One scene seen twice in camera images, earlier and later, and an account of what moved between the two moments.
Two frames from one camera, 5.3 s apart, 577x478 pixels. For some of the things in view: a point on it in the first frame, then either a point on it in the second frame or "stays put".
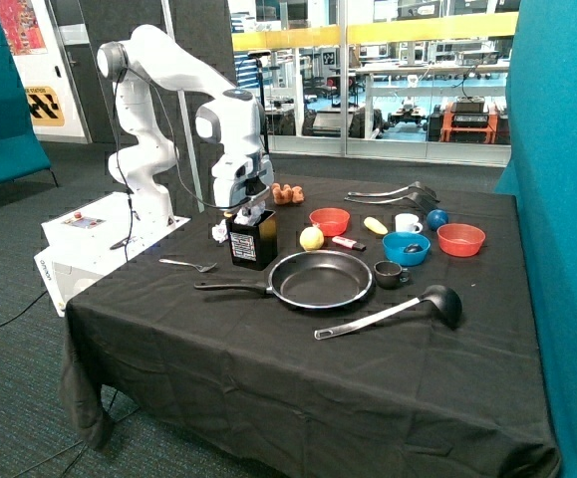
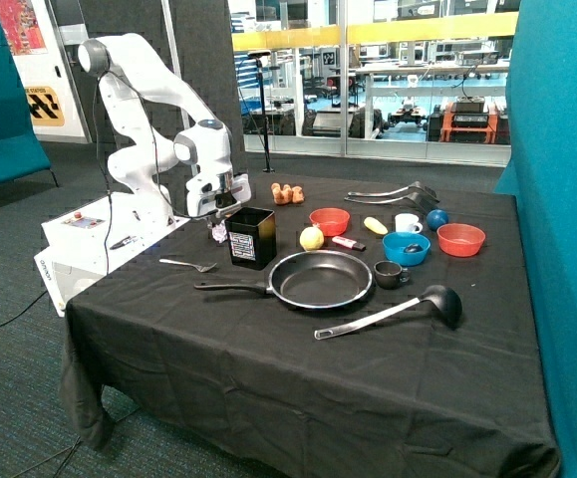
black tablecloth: [328, 327] stays put
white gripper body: [241, 179] to [203, 188]
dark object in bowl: [413, 248] stays put
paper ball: [219, 231] stays put
